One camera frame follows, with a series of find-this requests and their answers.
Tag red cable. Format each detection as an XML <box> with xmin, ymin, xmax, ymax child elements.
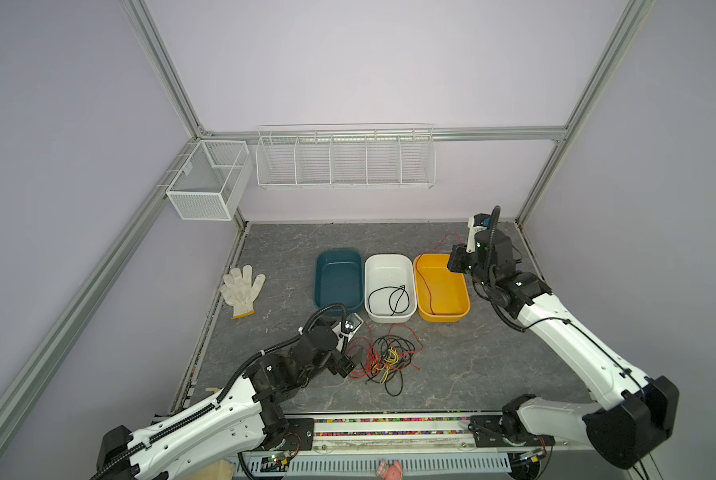
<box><xmin>415</xmin><ymin>232</ymin><xmax>464</xmax><ymax>316</ymax></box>

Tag black cable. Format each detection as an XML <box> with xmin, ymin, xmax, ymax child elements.
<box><xmin>367</xmin><ymin>284</ymin><xmax>411</xmax><ymax>317</ymax></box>

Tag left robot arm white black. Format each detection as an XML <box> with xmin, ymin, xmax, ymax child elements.
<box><xmin>94</xmin><ymin>303</ymin><xmax>364</xmax><ymax>479</ymax></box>

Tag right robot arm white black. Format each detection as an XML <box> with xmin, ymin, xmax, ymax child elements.
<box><xmin>448</xmin><ymin>214</ymin><xmax>680</xmax><ymax>471</ymax></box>

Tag yellow plastic bin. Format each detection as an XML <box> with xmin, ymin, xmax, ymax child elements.
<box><xmin>414</xmin><ymin>253</ymin><xmax>471</xmax><ymax>323</ymax></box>

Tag dark teal plastic bin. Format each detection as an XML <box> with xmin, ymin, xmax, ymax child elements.
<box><xmin>314</xmin><ymin>249</ymin><xmax>364</xmax><ymax>313</ymax></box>

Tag white plastic bin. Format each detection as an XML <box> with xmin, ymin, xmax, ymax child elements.
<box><xmin>364</xmin><ymin>254</ymin><xmax>418</xmax><ymax>324</ymax></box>

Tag white work glove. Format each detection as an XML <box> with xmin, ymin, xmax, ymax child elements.
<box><xmin>219</xmin><ymin>265</ymin><xmax>266</xmax><ymax>319</ymax></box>

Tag pink object at front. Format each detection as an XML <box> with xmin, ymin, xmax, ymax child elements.
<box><xmin>375</xmin><ymin>460</ymin><xmax>404</xmax><ymax>480</ymax></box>

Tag small white mesh basket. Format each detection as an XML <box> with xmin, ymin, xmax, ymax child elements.
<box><xmin>166</xmin><ymin>140</ymin><xmax>253</xmax><ymax>221</ymax></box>

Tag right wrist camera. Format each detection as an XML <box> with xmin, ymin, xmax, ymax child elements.
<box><xmin>466</xmin><ymin>213</ymin><xmax>491</xmax><ymax>253</ymax></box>

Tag tangled black cables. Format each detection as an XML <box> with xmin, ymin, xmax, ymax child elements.
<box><xmin>363</xmin><ymin>334</ymin><xmax>419</xmax><ymax>398</ymax></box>

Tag yellow cable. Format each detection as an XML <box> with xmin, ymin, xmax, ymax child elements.
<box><xmin>378</xmin><ymin>347</ymin><xmax>402</xmax><ymax>385</ymax></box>

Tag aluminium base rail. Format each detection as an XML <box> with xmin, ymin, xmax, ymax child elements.
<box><xmin>153</xmin><ymin>409</ymin><xmax>635</xmax><ymax>457</ymax></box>

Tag long white wire basket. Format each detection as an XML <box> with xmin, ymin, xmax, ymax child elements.
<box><xmin>256</xmin><ymin>123</ymin><xmax>437</xmax><ymax>189</ymax></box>

